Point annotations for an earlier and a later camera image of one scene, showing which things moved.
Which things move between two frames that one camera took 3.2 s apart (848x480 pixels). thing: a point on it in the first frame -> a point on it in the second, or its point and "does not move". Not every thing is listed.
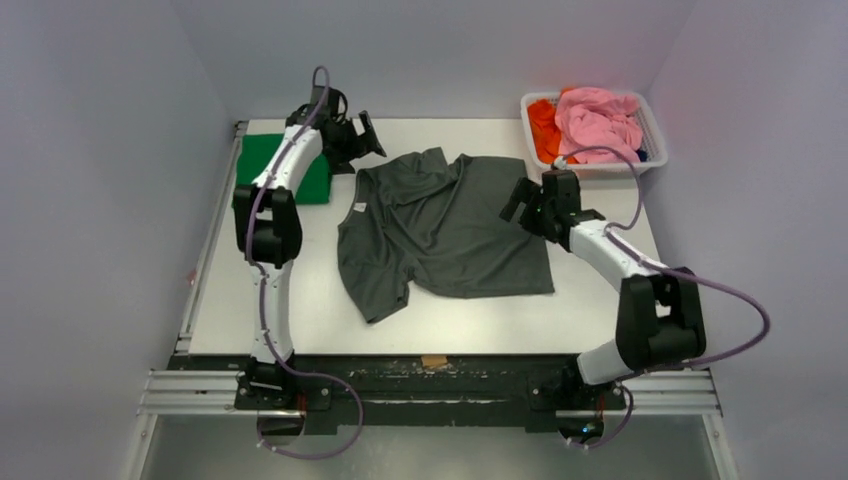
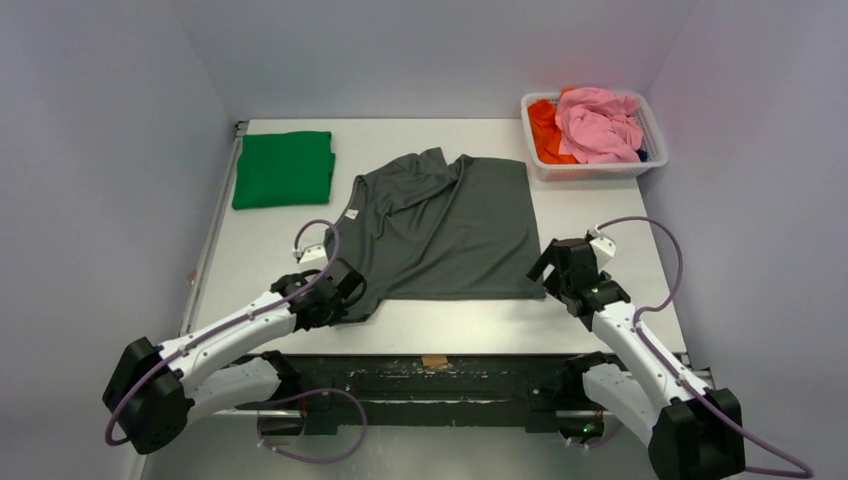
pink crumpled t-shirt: [598, 125] does not move
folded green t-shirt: [255, 153] does not move
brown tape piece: [429, 361] does not move
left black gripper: [361, 138] -> [346, 285]
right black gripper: [529, 204] -> [561, 258]
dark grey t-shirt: [417, 219] does not move
